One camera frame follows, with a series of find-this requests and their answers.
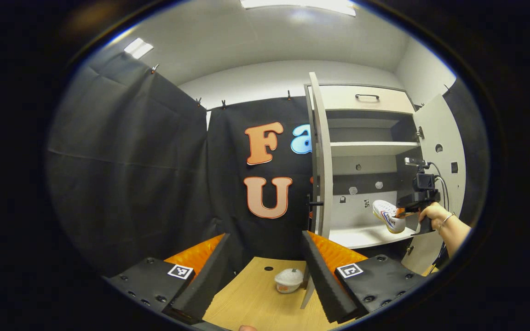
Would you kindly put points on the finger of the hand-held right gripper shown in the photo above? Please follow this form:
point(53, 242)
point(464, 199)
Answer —
point(407, 213)

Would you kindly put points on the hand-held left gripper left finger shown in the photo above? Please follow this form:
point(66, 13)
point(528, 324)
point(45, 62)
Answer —
point(210, 280)

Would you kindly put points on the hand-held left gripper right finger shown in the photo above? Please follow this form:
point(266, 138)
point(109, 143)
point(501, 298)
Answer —
point(325, 285)

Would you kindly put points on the white sneaker shoe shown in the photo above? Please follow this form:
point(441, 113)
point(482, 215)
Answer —
point(387, 215)

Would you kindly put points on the white cabinet door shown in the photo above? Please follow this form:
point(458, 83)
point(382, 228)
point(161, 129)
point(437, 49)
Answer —
point(324, 161)
point(449, 133)

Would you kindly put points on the white grey shoe cabinet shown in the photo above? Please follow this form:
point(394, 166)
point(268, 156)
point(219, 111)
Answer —
point(371, 148)

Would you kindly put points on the white cabinet shelf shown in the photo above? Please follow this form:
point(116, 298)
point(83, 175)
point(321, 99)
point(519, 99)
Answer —
point(371, 148)

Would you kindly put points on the cream cabinet drawer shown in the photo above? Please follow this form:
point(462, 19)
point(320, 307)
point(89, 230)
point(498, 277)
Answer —
point(338, 99)

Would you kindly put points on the white lidded bowl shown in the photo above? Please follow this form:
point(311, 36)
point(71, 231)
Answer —
point(289, 280)

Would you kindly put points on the black backdrop cloth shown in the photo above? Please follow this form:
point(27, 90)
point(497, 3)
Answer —
point(131, 184)

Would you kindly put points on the long ceiling light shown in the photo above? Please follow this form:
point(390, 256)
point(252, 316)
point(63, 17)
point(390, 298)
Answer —
point(297, 3)

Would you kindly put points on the small ceiling light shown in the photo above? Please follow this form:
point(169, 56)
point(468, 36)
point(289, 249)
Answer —
point(138, 48)

